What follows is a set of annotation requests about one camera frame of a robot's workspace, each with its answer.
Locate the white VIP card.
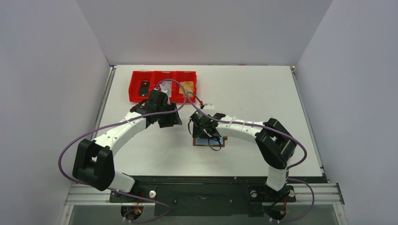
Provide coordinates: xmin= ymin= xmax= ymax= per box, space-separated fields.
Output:
xmin=159 ymin=81 xmax=172 ymax=97

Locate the red left bin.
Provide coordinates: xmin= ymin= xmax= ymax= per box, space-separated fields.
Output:
xmin=128 ymin=70 xmax=154 ymax=102

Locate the black card holder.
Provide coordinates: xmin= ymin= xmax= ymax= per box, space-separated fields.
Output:
xmin=138 ymin=81 xmax=150 ymax=97

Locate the red bin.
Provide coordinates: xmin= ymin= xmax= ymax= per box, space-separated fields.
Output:
xmin=151 ymin=71 xmax=176 ymax=102
xmin=171 ymin=71 xmax=197 ymax=103
xmin=128 ymin=70 xmax=154 ymax=102

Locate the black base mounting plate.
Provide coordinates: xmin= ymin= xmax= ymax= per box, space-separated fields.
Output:
xmin=105 ymin=176 xmax=327 ymax=220

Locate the red middle bin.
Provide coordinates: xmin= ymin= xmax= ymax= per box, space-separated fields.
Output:
xmin=151 ymin=71 xmax=176 ymax=102

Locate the red right bin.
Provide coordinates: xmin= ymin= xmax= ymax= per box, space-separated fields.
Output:
xmin=171 ymin=71 xmax=197 ymax=103

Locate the brown leather card holder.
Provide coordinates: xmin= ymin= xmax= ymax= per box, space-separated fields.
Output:
xmin=192 ymin=136 xmax=228 ymax=147

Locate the aluminium frame rail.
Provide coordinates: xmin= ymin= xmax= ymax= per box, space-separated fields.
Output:
xmin=65 ymin=183 xmax=344 ymax=206

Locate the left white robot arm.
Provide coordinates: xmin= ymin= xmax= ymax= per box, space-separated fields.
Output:
xmin=72 ymin=90 xmax=182 ymax=202

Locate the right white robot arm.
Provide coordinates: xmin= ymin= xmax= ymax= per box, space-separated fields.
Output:
xmin=190 ymin=111 xmax=297 ymax=200

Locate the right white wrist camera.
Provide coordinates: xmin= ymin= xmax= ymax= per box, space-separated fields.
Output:
xmin=202 ymin=104 xmax=215 ymax=115

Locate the yellow card holder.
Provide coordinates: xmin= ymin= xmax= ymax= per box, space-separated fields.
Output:
xmin=179 ymin=81 xmax=195 ymax=95

